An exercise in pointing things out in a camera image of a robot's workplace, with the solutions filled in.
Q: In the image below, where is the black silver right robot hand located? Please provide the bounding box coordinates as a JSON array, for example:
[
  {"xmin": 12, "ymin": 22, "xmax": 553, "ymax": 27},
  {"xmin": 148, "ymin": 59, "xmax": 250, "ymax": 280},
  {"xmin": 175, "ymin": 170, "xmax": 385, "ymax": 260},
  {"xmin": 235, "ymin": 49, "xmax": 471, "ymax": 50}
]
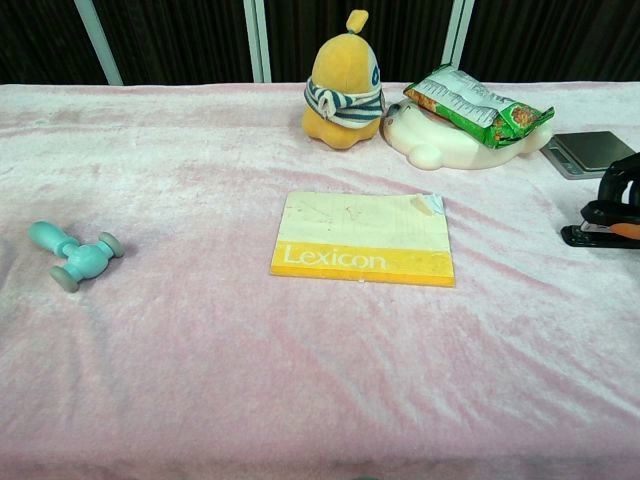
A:
[{"xmin": 598, "ymin": 152, "xmax": 640, "ymax": 238}]

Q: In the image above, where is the black stapler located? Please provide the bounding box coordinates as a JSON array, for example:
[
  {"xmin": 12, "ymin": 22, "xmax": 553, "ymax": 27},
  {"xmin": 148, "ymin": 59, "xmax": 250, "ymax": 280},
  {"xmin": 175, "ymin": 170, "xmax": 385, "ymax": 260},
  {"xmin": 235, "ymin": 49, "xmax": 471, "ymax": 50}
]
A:
[{"xmin": 559, "ymin": 198, "xmax": 640, "ymax": 251}]

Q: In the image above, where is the yellow white Lexicon book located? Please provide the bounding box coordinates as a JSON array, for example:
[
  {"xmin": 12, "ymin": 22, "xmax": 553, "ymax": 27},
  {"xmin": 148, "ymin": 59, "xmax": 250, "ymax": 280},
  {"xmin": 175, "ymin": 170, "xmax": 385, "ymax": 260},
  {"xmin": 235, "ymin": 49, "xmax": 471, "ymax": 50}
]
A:
[{"xmin": 269, "ymin": 190, "xmax": 458, "ymax": 289}]

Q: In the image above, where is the silver digital scale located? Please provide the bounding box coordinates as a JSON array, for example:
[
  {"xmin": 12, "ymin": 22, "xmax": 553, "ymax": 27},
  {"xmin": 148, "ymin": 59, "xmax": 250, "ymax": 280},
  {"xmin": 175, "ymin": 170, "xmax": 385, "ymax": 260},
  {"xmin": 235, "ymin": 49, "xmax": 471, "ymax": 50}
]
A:
[{"xmin": 538, "ymin": 130, "xmax": 637, "ymax": 181}]

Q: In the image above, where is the green snack bag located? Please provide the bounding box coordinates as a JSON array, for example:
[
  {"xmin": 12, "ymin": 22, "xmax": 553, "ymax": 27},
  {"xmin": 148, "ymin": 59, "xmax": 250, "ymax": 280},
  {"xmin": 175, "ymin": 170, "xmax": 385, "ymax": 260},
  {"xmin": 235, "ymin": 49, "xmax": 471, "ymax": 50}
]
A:
[{"xmin": 402, "ymin": 64, "xmax": 556, "ymax": 150}]

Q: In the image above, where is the white seal plush toy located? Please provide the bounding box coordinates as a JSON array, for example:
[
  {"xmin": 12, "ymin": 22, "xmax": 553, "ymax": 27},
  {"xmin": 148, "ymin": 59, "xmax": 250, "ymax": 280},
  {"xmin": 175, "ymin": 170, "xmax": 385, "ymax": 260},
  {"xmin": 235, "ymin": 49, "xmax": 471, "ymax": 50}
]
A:
[{"xmin": 380, "ymin": 97, "xmax": 554, "ymax": 172}]

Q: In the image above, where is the yellow plush toy striped scarf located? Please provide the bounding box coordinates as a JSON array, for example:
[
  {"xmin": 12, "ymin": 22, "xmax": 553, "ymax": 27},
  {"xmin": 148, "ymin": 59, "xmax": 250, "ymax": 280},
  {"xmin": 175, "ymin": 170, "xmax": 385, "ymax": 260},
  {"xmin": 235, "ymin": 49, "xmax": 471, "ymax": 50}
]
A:
[{"xmin": 300, "ymin": 8, "xmax": 386, "ymax": 152}]

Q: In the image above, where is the pink fleece table cloth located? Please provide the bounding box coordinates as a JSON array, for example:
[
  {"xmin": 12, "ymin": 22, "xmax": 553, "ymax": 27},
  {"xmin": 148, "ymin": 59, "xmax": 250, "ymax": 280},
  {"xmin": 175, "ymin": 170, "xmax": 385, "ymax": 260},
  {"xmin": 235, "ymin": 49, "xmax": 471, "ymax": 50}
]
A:
[{"xmin": 0, "ymin": 81, "xmax": 640, "ymax": 480}]

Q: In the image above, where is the black curtain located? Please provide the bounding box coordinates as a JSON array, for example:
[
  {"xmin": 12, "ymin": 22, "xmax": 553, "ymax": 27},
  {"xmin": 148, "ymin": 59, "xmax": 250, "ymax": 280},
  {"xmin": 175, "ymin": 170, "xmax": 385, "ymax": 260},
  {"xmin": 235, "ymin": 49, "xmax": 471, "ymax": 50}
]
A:
[{"xmin": 0, "ymin": 0, "xmax": 640, "ymax": 87}]

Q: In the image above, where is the teal toy hammer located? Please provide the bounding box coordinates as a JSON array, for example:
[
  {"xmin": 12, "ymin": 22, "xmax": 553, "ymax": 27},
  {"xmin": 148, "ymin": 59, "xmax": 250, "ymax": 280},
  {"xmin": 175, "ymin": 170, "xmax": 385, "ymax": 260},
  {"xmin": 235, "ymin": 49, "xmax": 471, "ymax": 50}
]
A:
[{"xmin": 27, "ymin": 220, "xmax": 125, "ymax": 294}]

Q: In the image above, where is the white frame post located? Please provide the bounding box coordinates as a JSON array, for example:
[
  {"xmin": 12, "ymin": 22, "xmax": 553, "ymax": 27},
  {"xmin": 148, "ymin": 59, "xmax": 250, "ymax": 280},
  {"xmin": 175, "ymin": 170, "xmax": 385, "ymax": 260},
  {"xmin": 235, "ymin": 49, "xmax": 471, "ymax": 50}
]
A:
[
  {"xmin": 73, "ymin": 0, "xmax": 124, "ymax": 87},
  {"xmin": 242, "ymin": 0, "xmax": 274, "ymax": 84},
  {"xmin": 440, "ymin": 0, "xmax": 475, "ymax": 77}
]

